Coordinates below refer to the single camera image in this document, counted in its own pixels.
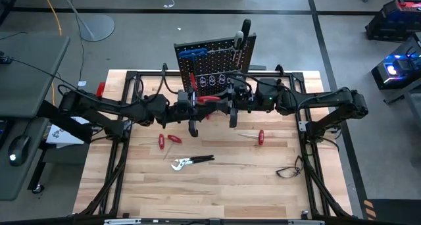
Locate silver ring holder rail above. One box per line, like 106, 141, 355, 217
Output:
189, 66, 244, 88

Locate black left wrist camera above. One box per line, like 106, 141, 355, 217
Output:
176, 89, 190, 114

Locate red plastic block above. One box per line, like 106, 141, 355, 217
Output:
94, 82, 107, 98

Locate silver aluminium rail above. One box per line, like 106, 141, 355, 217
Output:
103, 218, 326, 225

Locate black desk leg with caster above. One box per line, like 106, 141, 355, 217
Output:
28, 145, 47, 195

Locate silver pliers black handles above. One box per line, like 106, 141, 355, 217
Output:
170, 154, 216, 172

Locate black metal table frame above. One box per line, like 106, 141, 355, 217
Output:
74, 62, 355, 219

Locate black mat hazard stripes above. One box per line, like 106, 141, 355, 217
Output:
362, 198, 421, 225

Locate grey low desk panel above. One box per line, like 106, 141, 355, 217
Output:
0, 116, 50, 202

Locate grey desk top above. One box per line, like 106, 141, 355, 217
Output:
0, 34, 71, 119

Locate blue loop-handle hex key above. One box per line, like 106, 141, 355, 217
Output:
178, 47, 209, 75

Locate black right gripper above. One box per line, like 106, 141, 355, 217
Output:
215, 86, 256, 128

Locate grey round floor stand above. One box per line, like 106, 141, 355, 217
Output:
58, 0, 116, 43

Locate grey metal desk frame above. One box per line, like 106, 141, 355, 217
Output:
383, 88, 421, 165

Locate grey black handled screwdriver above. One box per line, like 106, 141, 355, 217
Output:
232, 30, 245, 63

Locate black perforated pegboard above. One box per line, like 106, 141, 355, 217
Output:
174, 33, 258, 97

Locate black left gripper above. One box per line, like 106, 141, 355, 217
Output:
170, 92, 220, 138

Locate white paper sheet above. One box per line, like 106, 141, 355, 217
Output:
45, 116, 93, 146

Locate black computer blue lights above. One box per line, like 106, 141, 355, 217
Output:
370, 32, 421, 91

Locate black toolbox red lid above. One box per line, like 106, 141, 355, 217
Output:
364, 0, 421, 43

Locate black computer mouse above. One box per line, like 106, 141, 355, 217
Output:
7, 134, 31, 168

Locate red-handled screwdriver pair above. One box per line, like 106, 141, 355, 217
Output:
162, 134, 183, 161

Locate silver straight hook rail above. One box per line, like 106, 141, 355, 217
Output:
179, 42, 246, 66

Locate black loose cable bundle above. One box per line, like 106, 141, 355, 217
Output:
275, 155, 305, 180

